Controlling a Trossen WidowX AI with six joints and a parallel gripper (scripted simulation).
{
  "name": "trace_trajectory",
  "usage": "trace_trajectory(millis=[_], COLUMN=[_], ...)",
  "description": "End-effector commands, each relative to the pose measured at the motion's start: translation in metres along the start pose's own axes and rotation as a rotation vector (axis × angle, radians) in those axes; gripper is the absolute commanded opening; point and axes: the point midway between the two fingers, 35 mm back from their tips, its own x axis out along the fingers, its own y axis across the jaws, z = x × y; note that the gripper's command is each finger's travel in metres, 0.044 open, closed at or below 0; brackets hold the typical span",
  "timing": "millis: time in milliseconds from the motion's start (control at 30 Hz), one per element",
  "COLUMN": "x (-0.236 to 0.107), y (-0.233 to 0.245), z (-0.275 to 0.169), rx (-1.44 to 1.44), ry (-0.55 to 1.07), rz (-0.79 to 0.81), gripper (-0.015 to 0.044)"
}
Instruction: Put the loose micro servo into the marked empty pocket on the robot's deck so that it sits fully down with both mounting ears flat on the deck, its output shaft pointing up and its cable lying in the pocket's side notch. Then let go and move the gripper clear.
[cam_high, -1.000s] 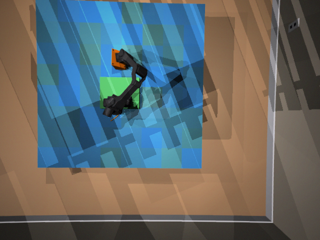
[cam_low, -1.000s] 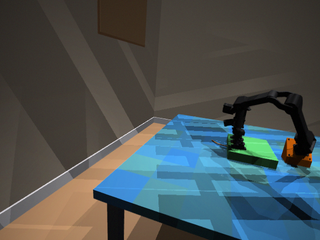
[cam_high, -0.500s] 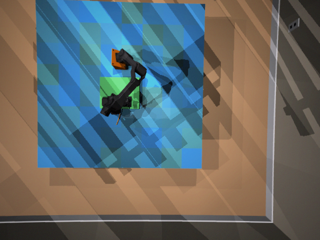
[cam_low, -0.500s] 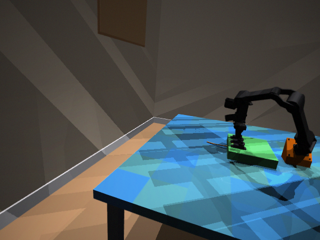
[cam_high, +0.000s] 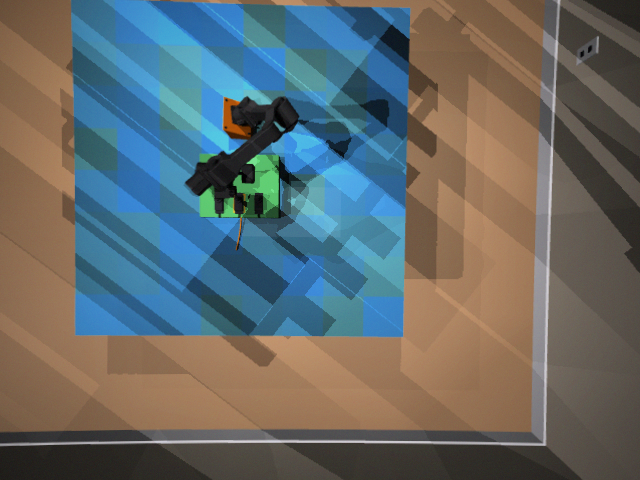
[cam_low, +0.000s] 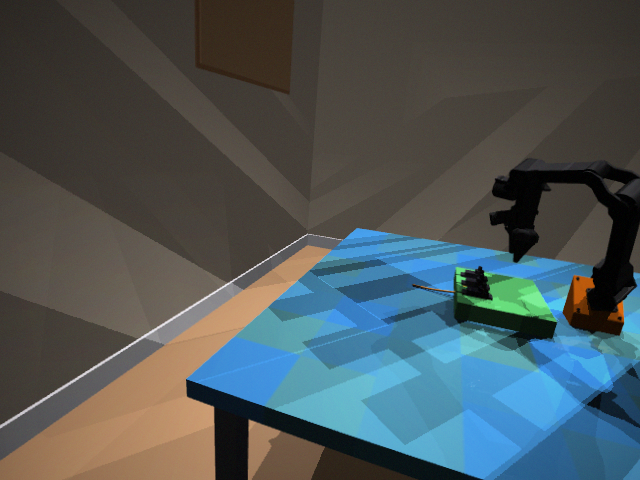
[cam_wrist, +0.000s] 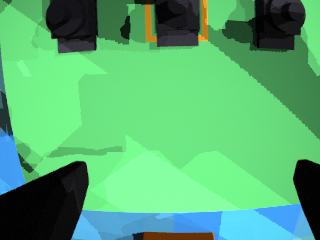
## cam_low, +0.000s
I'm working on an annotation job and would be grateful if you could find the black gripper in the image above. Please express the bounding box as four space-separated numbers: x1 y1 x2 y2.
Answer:
504 203 539 263

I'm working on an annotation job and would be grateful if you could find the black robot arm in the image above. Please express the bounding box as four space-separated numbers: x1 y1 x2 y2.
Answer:
492 158 640 312

